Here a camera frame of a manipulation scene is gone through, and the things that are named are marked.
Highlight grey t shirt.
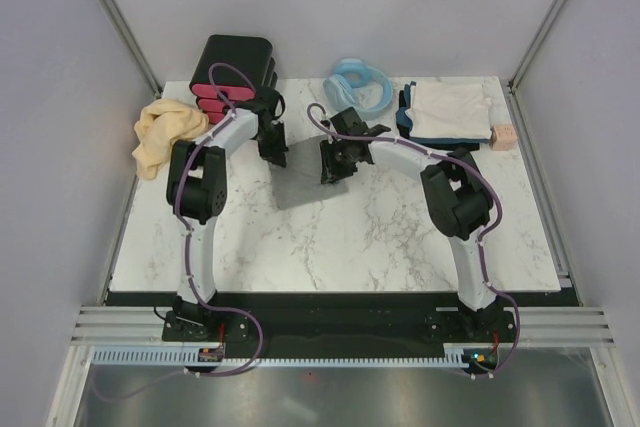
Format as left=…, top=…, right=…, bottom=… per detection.
left=269, top=136, right=348, bottom=210

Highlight light blue headphones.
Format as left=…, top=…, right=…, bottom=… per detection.
left=323, top=58, right=394, bottom=120

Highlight black pink drawer box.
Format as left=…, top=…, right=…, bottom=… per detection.
left=189, top=34, right=278, bottom=125

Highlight yellow t shirt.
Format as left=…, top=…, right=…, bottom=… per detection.
left=132, top=99, right=209, bottom=180

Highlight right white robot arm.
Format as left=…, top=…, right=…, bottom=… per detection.
left=307, top=103, right=503, bottom=341

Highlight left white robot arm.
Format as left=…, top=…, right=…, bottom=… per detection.
left=162, top=87, right=288, bottom=342

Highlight white blue folded t shirt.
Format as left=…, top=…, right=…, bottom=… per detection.
left=395, top=78, right=493, bottom=148

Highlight pink cube power strip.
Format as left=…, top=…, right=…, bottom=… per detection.
left=489, top=124, right=518, bottom=151

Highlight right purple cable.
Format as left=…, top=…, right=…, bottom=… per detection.
left=305, top=103, right=524, bottom=381

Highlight purple cable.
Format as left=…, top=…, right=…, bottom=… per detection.
left=305, top=103, right=524, bottom=381
left=92, top=62, right=266, bottom=402

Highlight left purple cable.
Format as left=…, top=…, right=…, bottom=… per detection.
left=92, top=62, right=266, bottom=402

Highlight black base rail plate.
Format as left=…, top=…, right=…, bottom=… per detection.
left=107, top=289, right=519, bottom=361

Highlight light blue cable duct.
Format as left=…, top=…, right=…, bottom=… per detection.
left=91, top=345, right=469, bottom=369

